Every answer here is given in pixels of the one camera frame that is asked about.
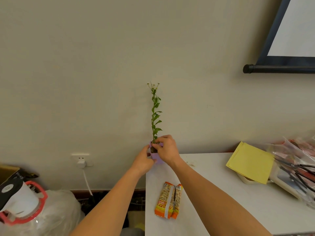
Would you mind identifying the white wall socket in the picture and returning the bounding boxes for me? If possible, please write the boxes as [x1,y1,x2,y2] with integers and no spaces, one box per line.
[71,153,93,167]

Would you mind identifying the white charger plug with cable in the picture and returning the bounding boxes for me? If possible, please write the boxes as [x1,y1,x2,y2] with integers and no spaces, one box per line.
[77,158,94,196]

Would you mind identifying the white plastic tray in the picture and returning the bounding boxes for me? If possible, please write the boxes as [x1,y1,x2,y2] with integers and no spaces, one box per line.
[269,165,315,202]

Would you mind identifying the white jug with red handle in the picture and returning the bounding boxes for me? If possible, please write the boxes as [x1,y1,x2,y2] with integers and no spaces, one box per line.
[0,178,48,226]

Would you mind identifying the person's left forearm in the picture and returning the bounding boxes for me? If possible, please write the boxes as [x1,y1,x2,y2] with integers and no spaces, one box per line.
[69,166,147,236]

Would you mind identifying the clear plastic bag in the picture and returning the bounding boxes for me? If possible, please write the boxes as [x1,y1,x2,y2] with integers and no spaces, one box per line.
[0,190,85,236]

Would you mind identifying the person's left hand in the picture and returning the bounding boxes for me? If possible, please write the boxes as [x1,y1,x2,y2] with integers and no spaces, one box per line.
[133,145,155,174]

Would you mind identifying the black scissors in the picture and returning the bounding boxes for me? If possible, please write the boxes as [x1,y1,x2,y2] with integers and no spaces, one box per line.
[275,158,315,193]

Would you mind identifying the brown cardboard box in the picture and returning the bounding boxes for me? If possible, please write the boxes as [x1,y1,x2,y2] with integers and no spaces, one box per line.
[0,165,39,186]

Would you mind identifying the person's right forearm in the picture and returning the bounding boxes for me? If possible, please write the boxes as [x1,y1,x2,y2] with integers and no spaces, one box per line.
[171,157,273,236]

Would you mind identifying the crumpled clear plastic packaging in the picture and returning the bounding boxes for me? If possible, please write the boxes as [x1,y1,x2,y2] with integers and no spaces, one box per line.
[267,136,315,209]

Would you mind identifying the orange snack packet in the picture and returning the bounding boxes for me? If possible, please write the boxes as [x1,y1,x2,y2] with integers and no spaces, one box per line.
[154,182,183,220]

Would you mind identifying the person's right hand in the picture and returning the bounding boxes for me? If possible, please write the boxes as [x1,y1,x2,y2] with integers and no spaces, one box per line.
[152,135,181,166]

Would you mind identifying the yellow paper sheets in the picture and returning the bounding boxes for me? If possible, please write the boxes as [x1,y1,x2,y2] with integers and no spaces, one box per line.
[226,141,275,185]

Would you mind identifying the tall green plant stem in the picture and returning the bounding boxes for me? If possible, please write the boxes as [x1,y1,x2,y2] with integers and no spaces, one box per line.
[147,82,163,144]

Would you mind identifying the projection screen with black frame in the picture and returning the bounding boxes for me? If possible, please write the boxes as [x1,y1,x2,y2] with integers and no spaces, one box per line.
[243,0,315,74]

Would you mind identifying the small purple plant pot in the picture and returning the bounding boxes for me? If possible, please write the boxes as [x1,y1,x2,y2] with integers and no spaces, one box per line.
[147,141,164,165]

